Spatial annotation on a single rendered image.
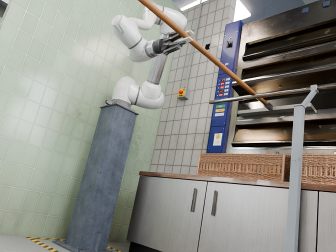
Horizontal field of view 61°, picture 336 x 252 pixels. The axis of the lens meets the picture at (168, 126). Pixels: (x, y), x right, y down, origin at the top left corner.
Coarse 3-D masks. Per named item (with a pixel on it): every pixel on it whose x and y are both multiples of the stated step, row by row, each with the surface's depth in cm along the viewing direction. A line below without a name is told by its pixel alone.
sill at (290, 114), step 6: (330, 108) 190; (264, 114) 220; (270, 114) 217; (276, 114) 214; (282, 114) 210; (288, 114) 207; (306, 114) 199; (312, 114) 196; (318, 114) 193; (240, 120) 233
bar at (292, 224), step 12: (324, 84) 160; (240, 96) 195; (252, 96) 188; (264, 96) 184; (312, 96) 157; (300, 108) 141; (300, 120) 139; (300, 132) 137; (300, 144) 136; (300, 156) 135; (300, 168) 134; (300, 180) 133; (288, 192) 131; (288, 204) 130; (288, 216) 128; (288, 228) 126; (288, 240) 125
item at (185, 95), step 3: (183, 90) 279; (186, 90) 279; (189, 90) 282; (183, 93) 277; (186, 93) 278; (189, 93) 282; (177, 96) 281; (180, 96) 279; (183, 96) 277; (186, 96) 278; (180, 99) 285; (183, 99) 284
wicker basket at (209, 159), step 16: (208, 160) 180; (224, 160) 172; (240, 160) 165; (256, 160) 159; (272, 160) 153; (288, 160) 155; (224, 176) 168; (240, 176) 162; (256, 176) 156; (272, 176) 150; (288, 176) 154
